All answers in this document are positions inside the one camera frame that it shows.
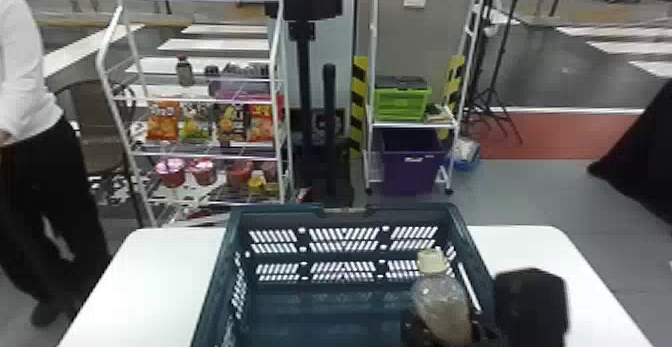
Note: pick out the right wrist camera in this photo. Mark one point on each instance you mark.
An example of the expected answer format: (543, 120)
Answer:
(533, 307)

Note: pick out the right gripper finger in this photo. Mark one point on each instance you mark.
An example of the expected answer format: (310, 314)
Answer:
(483, 336)
(409, 330)

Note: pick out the yellow snack packet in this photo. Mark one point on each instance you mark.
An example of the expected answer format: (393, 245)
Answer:
(231, 123)

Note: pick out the striped post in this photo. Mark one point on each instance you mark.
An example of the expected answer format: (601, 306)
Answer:
(359, 102)
(453, 84)

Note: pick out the blue basket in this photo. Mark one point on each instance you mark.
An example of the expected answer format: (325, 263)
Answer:
(341, 312)

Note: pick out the black tripod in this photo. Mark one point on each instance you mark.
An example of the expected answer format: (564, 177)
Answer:
(491, 76)

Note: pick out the person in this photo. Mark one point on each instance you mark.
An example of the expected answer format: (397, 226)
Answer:
(31, 181)

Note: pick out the red snack packet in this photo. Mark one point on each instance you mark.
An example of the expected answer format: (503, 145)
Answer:
(261, 123)

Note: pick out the orange snack packet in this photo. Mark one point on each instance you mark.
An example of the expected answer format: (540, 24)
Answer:
(162, 122)

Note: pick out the green snack packet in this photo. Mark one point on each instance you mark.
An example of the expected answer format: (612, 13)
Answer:
(195, 124)

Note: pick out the brown bottle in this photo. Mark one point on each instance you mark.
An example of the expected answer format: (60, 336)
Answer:
(441, 302)

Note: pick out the white shelf trolley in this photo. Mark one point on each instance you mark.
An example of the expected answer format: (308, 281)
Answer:
(372, 76)

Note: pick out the red noodle cup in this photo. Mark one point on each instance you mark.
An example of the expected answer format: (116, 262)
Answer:
(170, 173)
(204, 172)
(239, 174)

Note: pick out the black bottle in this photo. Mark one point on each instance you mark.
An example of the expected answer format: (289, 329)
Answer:
(184, 72)

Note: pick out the green crate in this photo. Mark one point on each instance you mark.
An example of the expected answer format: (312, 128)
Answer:
(401, 102)

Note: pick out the purple crate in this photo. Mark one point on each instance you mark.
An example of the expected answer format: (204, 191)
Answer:
(412, 168)

